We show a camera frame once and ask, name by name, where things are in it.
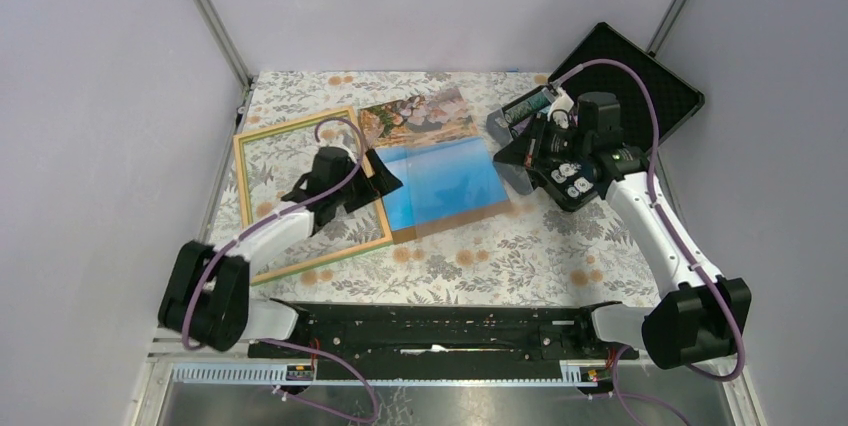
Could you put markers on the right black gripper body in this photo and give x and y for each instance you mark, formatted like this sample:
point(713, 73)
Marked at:
point(548, 144)

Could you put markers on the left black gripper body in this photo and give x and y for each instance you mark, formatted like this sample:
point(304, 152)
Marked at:
point(360, 188)

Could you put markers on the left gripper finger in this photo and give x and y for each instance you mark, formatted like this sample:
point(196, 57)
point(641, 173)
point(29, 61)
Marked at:
point(381, 180)
point(339, 213)

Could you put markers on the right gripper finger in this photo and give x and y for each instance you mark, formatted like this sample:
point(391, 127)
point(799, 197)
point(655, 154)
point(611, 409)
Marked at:
point(517, 178)
point(520, 152)

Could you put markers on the brown backing board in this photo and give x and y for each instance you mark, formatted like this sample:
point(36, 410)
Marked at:
point(428, 228)

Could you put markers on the sea landscape photo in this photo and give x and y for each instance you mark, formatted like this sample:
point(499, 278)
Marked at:
point(431, 143)

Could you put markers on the wooden picture frame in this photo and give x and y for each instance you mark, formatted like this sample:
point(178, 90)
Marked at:
point(269, 160)

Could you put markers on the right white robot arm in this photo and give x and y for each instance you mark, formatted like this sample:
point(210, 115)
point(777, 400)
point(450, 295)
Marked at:
point(699, 320)

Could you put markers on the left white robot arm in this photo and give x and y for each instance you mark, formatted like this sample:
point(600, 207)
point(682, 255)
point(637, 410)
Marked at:
point(207, 299)

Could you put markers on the floral tablecloth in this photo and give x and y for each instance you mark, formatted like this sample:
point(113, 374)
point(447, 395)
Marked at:
point(533, 254)

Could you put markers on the black poker chip case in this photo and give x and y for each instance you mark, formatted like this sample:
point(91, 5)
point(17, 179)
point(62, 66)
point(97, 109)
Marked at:
point(625, 104)

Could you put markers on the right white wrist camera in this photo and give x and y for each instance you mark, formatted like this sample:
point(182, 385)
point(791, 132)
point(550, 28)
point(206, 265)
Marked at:
point(562, 105)

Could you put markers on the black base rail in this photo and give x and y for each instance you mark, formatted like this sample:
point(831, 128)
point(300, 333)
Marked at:
point(440, 342)

